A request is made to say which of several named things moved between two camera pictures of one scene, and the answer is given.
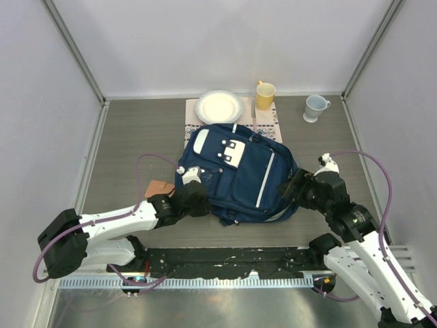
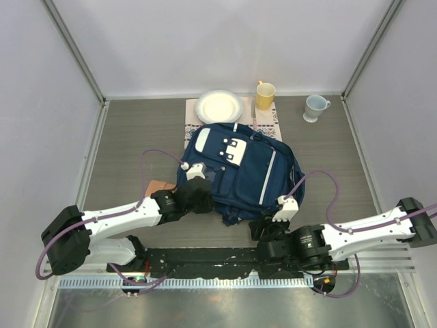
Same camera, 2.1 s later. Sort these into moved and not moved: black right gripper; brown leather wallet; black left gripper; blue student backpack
Moved: black right gripper
Not moved: black left gripper; blue student backpack; brown leather wallet
